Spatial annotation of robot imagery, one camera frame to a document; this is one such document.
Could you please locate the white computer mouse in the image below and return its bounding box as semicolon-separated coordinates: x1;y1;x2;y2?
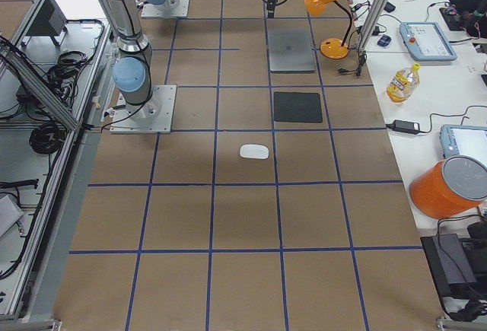
239;144;269;160

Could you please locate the blue small mouse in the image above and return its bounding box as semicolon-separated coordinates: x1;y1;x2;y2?
377;34;392;47

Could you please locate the black mousepad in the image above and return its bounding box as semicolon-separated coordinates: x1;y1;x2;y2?
273;91;323;123

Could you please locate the orange desk lamp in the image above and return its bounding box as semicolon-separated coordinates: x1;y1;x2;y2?
304;0;353;60

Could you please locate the grey closed laptop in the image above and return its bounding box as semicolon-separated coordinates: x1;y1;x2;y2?
268;28;315;74

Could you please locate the blue teach pendant upper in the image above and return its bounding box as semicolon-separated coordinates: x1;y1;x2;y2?
399;22;457;62

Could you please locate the blue teach pendant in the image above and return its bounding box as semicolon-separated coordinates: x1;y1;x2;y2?
440;125;486;165
399;22;457;62

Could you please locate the yellow drink bottle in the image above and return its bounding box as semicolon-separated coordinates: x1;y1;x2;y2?
386;62;421;103

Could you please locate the black power adapter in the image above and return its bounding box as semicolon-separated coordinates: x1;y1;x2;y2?
386;119;421;135

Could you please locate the blue teach pendant lower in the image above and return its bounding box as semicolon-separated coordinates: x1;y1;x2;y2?
440;125;486;165

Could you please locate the orange cylinder bin grey lid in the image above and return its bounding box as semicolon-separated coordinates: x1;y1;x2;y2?
409;155;486;219

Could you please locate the black box lower right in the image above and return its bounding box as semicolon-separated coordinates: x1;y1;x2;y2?
421;234;477;299

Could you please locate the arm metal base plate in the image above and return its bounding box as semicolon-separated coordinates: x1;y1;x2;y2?
142;0;189;19
110;85;177;134

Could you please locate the aluminium frame post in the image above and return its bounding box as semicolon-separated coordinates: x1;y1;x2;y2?
358;0;388;53

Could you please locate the black coiled cable bundle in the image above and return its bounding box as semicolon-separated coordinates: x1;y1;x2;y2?
29;122;63;156

